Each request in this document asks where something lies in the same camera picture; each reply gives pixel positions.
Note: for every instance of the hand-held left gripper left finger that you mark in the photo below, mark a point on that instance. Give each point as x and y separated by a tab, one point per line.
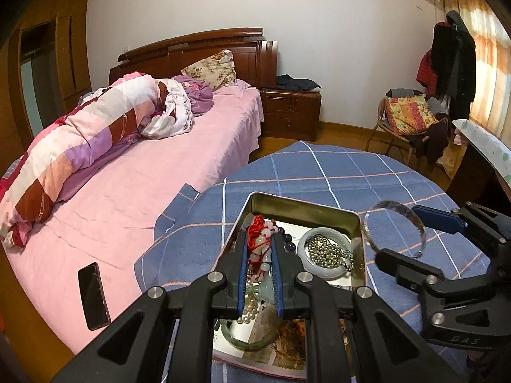
240	287

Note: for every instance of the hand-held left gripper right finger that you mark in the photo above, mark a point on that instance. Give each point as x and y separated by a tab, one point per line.
278	287

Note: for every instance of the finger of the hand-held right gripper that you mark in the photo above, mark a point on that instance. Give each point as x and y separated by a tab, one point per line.
403	267
437	218

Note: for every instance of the pale jade pendant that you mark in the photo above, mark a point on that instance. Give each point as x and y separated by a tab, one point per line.
265	289

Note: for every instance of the pale white jade bangle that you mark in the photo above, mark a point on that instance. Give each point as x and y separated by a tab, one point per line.
319	272

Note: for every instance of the silver bangle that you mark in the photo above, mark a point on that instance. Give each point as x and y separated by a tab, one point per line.
393	204

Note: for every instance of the green jade bangle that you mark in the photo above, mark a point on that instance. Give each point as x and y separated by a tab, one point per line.
239	341

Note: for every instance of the pink tin box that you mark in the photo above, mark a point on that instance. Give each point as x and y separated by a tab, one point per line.
303	207

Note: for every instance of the dark wooden desk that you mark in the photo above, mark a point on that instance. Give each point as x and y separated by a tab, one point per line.
471	175

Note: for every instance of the dark garment on chair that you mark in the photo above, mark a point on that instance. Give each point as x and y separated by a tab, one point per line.
435	139

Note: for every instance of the light floral desk cloth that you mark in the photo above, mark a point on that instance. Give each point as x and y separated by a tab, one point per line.
487	143

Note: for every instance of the wooden chair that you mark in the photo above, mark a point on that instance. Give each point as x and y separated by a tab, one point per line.
379	137

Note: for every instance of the colourful patterned cushion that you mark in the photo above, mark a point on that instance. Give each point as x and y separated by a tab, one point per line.
407	113

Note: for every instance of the blue plaid blanket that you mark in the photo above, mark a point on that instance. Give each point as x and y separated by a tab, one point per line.
319	175

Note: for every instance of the wooden bed with pink sheet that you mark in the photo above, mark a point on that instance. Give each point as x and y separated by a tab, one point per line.
159	175

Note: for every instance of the black smartphone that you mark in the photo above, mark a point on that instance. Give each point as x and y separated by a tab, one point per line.
94	295

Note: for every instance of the red hanging garment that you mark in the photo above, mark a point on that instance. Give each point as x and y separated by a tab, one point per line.
425	72

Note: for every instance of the black hanging coat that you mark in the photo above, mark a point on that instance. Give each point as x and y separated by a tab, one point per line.
455	60

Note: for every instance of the patterned window curtain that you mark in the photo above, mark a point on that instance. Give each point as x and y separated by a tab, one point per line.
491	68

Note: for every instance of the wooden nightstand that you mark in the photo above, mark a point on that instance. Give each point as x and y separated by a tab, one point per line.
291	111

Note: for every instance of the white floral cloth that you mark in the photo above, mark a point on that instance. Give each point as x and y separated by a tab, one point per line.
175	115

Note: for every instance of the dark folded clothes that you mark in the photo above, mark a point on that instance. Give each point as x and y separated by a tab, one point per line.
297	83

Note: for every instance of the purple cloth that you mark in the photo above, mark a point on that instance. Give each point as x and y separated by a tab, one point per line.
199	95

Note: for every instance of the floral pillow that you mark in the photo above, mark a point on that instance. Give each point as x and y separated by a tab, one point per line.
211	68

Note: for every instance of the pink patchwork quilt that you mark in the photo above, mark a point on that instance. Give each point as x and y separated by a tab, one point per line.
60	155

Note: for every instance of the wooden wardrobe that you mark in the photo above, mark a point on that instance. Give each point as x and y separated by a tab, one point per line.
76	48

